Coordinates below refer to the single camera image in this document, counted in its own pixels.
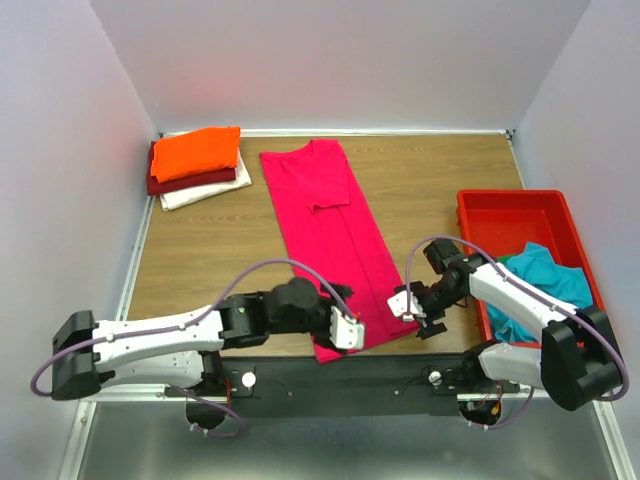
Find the teal t shirt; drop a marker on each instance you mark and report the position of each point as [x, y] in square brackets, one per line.
[536, 265]

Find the pink t shirt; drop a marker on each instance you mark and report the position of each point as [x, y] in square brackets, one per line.
[326, 224]

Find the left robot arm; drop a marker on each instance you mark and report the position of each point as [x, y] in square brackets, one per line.
[180, 349]

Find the orange folded t shirt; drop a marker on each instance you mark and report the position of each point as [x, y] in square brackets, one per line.
[201, 151]

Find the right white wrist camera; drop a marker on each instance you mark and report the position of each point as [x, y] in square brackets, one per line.
[404, 305]

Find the dark red folded t shirt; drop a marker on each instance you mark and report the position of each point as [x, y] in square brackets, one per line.
[154, 187]

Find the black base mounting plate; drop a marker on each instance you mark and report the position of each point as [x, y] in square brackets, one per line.
[355, 385]

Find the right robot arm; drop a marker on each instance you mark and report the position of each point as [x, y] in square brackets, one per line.
[578, 359]

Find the red plastic bin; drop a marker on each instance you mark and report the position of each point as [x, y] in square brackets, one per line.
[502, 222]

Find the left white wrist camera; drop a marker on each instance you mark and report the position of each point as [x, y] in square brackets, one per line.
[346, 333]

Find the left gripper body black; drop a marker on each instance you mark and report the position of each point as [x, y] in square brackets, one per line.
[326, 338]

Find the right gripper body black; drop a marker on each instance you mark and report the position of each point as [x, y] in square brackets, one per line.
[426, 319]

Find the green t shirt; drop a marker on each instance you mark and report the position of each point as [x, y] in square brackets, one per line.
[504, 259]

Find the white folded t shirt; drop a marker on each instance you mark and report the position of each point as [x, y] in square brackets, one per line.
[181, 198]

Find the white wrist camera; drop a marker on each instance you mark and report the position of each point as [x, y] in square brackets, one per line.
[404, 305]
[346, 333]

